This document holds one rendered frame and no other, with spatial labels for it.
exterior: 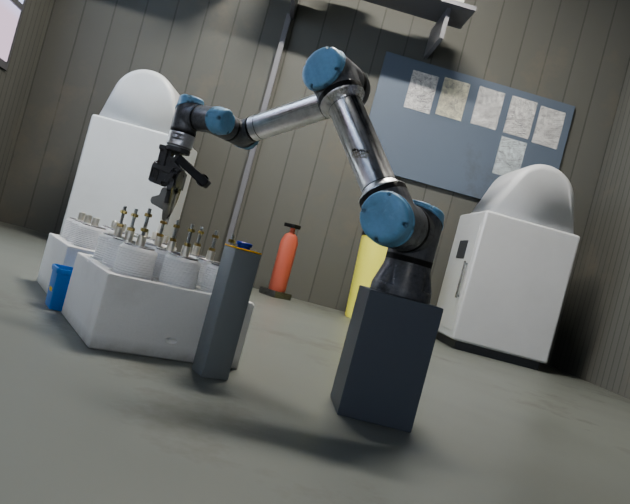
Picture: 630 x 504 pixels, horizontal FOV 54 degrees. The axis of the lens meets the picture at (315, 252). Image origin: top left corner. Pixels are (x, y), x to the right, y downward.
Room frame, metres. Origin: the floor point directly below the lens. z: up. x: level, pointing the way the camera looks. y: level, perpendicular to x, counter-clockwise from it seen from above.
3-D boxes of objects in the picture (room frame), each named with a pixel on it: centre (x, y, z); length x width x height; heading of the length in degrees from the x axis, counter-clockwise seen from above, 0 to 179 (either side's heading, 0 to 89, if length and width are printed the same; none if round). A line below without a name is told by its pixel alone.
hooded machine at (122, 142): (4.23, 1.30, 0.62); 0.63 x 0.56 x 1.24; 94
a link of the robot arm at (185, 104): (1.81, 0.46, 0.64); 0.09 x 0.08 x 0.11; 58
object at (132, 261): (1.55, 0.42, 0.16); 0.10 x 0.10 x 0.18
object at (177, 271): (1.61, 0.32, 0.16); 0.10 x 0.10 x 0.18
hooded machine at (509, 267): (4.40, -1.32, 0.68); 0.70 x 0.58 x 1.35; 94
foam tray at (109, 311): (1.71, 0.39, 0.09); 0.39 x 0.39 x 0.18; 32
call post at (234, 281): (1.50, 0.17, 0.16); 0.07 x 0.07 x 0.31; 32
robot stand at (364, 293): (1.54, -0.23, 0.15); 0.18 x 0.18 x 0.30; 4
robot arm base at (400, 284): (1.54, -0.23, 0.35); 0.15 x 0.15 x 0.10
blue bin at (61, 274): (1.90, 0.60, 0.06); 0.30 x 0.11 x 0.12; 122
